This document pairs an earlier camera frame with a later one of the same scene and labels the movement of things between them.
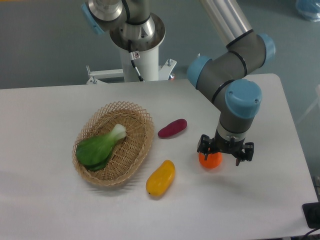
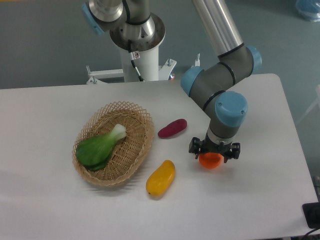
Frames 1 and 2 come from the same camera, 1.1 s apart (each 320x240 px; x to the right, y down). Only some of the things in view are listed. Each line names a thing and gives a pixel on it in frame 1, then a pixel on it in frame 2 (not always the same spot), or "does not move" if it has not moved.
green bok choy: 93,152 does not move
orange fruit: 213,160 does not move
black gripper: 205,145 -> 207,145
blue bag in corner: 309,9 does not move
